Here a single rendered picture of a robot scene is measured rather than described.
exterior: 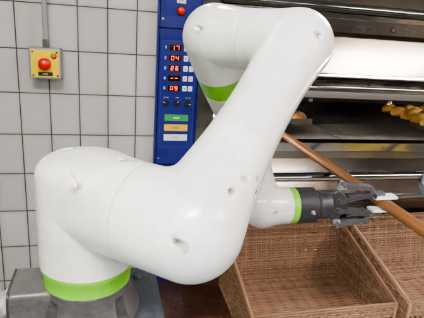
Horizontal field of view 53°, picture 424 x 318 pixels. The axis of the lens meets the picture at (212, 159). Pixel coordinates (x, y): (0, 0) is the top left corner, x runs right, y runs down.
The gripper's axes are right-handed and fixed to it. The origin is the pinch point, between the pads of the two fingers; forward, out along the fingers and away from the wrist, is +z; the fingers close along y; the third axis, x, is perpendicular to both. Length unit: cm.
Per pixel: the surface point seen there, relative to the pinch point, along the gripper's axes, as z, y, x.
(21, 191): -103, 22, -67
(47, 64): -91, -26, -57
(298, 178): -11.2, 3.3, -28.6
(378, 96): 28, -21, -51
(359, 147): 34, 3, -65
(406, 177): 29.6, 3.3, -28.0
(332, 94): 9, -21, -51
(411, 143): 60, 1, -65
